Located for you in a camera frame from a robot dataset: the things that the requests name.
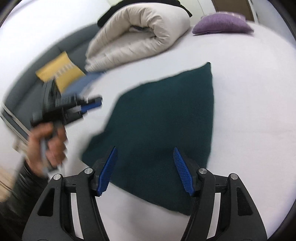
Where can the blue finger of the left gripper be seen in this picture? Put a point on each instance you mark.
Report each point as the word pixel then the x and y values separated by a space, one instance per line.
pixel 85 101
pixel 87 107

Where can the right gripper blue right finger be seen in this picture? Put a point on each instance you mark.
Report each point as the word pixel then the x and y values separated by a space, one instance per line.
pixel 187 170

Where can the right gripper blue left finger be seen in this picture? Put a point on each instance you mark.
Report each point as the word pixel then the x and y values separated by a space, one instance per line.
pixel 103 169

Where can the dark green sweater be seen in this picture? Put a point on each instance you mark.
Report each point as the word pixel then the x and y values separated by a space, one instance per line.
pixel 147 124

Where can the person's left forearm dark sleeve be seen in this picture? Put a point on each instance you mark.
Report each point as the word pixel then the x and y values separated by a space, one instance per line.
pixel 16 209

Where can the person's left hand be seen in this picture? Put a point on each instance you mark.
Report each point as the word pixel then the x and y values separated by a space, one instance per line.
pixel 45 143

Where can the blue bed pillow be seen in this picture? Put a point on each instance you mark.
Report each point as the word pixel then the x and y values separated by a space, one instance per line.
pixel 83 85

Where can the yellow patterned cushion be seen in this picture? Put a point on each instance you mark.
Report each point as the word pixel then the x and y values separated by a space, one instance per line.
pixel 62 70

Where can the dark grey upholstered headboard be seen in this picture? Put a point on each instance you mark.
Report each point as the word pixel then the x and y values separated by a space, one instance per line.
pixel 24 98

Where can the beige rolled duvet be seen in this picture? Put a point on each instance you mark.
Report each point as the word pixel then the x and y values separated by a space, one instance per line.
pixel 130 36

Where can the white bed sheet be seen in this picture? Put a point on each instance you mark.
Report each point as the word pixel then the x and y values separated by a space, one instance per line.
pixel 254 110

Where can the black garment on duvet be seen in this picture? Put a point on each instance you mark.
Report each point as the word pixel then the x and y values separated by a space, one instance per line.
pixel 137 6

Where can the purple cushion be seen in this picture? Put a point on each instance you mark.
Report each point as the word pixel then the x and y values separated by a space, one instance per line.
pixel 222 22

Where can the brown wooden door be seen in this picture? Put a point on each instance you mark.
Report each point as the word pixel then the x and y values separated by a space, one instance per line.
pixel 242 7

